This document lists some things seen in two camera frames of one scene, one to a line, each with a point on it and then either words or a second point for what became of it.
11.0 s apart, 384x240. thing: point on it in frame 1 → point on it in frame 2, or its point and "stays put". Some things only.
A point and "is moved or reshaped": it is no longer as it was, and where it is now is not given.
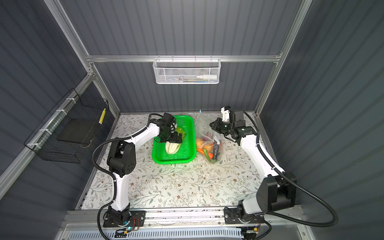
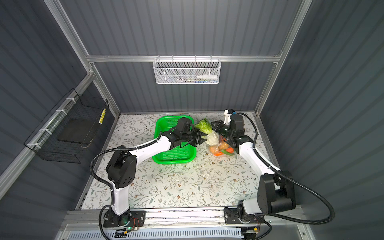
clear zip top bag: x=204 y=138 is moved or reshaped
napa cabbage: x=172 y=148 is moved or reshaped
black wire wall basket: x=65 y=135 stays put
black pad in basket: x=77 y=131 stays put
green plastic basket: x=187 y=153 stays put
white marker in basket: x=207 y=77 stays put
